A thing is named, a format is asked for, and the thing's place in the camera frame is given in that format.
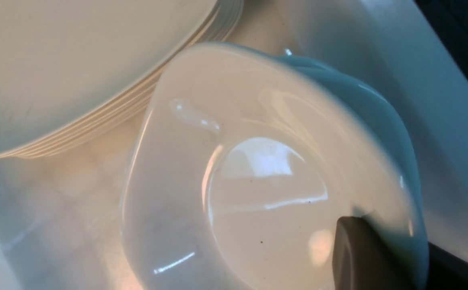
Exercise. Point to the stack of white bowls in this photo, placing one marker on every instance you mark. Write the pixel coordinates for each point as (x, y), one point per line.
(385, 124)

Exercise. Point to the black serving tray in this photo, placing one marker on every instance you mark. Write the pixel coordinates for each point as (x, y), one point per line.
(449, 20)

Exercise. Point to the large white plastic bin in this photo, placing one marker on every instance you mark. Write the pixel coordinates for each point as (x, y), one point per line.
(59, 215)

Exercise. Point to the stack of white plates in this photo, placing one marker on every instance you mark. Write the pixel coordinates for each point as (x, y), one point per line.
(62, 60)

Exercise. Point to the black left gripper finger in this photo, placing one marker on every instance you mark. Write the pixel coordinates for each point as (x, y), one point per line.
(362, 261)

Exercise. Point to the white square bowl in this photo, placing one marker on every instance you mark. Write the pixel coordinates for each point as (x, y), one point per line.
(241, 170)

